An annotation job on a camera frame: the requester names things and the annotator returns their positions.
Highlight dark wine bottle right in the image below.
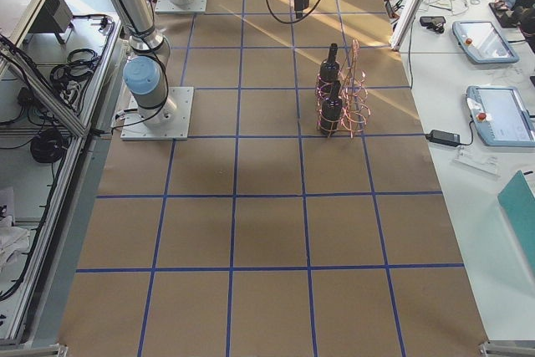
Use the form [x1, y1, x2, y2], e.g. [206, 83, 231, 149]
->
[318, 43, 339, 89]

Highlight dark wine bottle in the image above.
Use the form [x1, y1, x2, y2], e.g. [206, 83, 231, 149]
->
[319, 80, 343, 136]
[318, 43, 339, 89]

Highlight black coiled cables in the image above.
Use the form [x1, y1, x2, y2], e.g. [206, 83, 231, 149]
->
[29, 129, 64, 165]

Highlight teach pendant near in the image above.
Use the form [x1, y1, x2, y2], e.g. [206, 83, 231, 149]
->
[466, 85, 534, 148]

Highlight copper wire bottle basket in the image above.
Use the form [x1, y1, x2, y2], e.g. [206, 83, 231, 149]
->
[315, 39, 371, 138]

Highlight teach pendant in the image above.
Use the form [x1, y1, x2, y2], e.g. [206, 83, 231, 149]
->
[466, 85, 534, 148]
[451, 20, 519, 64]

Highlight teach pendant far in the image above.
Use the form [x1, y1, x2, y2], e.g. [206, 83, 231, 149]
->
[451, 20, 519, 64]

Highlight dark wine bottle left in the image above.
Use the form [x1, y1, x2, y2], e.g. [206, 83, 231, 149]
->
[319, 80, 343, 136]

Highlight teal folder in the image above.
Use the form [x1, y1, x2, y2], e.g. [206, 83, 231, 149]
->
[498, 171, 534, 265]

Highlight white cloth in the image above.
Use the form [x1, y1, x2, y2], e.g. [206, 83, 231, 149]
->
[0, 187, 31, 274]

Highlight black power adapter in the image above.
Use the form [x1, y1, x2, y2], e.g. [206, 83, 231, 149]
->
[425, 130, 461, 147]

